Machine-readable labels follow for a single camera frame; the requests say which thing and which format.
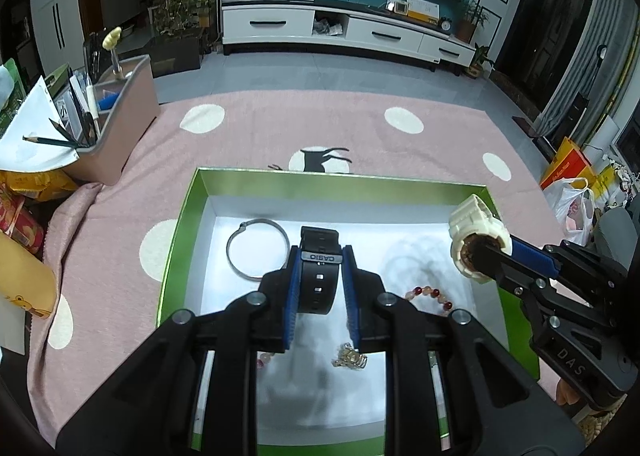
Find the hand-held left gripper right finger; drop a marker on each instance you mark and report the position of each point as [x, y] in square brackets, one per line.
[352, 296]

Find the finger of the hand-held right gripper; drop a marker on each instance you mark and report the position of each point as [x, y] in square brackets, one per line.
[532, 253]
[505, 266]

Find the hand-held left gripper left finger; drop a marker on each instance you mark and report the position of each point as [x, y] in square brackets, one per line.
[294, 286]

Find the black wrist watch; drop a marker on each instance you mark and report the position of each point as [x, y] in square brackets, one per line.
[320, 286]

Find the white wrist watch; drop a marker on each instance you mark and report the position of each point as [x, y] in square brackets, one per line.
[475, 221]

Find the silver bangle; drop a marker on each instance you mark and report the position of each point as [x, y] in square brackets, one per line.
[237, 270]

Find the green cardboard box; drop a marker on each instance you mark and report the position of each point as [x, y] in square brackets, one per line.
[240, 206]

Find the person's right hand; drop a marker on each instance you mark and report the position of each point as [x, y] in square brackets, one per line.
[569, 392]

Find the white plastic bag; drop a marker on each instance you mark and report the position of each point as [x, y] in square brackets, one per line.
[572, 211]

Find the yellow and red box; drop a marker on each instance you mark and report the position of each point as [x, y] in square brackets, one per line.
[567, 166]

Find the yellow bag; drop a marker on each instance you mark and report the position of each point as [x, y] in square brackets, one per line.
[606, 181]

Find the pink polka dot tablecloth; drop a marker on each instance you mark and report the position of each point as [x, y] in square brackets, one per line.
[125, 216]

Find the small floor potted plant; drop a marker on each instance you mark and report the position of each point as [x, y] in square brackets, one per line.
[480, 63]

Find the grey striped curtain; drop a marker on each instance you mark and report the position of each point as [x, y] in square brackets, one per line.
[595, 51]

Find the pink desk organizer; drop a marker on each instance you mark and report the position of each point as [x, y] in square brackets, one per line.
[125, 136]

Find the potted plant in brown pot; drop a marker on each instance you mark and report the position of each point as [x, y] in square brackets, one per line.
[470, 23]

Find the small black clock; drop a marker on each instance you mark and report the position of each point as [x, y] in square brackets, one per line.
[445, 25]

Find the white tv cabinet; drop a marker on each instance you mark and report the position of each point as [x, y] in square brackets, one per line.
[270, 26]

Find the black planter with plants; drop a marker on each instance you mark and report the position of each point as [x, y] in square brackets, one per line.
[180, 46]

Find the yellow desk calendar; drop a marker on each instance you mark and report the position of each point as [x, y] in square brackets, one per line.
[424, 9]

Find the yellow bear canister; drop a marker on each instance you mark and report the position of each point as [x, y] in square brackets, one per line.
[25, 276]

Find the white pen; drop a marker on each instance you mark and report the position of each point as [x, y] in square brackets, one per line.
[92, 106]

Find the dark pencil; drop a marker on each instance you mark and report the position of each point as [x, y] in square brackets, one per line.
[64, 132]
[50, 141]

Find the yellow snack packet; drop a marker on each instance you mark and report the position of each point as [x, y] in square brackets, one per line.
[35, 183]

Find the small white screen device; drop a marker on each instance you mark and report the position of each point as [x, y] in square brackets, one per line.
[398, 7]

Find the red snack packet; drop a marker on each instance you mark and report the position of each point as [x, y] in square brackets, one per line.
[17, 221]

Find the white card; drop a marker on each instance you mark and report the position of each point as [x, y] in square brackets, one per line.
[12, 326]

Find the white paper sheet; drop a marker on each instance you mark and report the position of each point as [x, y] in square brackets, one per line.
[30, 136]

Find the yellow back scratcher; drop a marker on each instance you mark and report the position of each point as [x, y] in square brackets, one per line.
[111, 38]

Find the green packet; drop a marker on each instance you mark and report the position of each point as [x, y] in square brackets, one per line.
[10, 96]

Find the white refrigerator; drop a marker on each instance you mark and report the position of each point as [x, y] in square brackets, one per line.
[55, 11]

